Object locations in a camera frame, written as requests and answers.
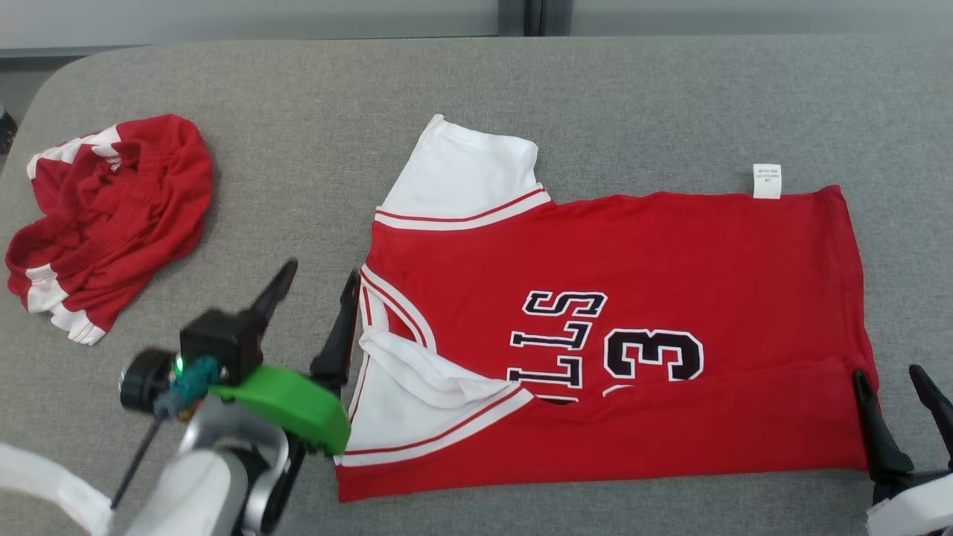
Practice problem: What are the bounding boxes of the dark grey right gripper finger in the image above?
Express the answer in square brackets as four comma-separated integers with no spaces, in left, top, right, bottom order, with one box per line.
[852,368,916,485]
[908,363,953,470]

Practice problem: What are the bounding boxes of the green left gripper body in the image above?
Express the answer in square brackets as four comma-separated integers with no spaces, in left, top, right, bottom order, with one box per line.
[211,365,352,456]

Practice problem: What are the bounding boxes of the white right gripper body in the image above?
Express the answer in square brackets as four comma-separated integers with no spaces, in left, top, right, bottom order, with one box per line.
[866,469,953,536]

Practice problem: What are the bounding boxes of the grey fabric sofa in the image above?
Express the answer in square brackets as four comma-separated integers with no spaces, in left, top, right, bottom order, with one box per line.
[0,33,953,536]

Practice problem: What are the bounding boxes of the black cylindrical left gripper motor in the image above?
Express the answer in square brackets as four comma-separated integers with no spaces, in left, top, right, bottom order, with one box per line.
[119,348,179,412]

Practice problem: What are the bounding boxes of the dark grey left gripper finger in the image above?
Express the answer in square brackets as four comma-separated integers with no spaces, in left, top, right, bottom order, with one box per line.
[309,269,362,389]
[249,258,299,328]

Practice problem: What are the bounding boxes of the red white basketball jersey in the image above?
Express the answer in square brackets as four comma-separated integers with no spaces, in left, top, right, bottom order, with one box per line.
[333,113,882,504]

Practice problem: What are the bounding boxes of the white strap on left arm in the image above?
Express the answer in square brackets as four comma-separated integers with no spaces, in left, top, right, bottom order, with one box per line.
[0,441,114,536]

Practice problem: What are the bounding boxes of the grey metal frame post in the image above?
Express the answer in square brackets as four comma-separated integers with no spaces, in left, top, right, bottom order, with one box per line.
[497,0,574,37]

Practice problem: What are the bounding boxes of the red white mesh shorts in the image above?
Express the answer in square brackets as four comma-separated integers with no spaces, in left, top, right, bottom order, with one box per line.
[4,114,215,346]

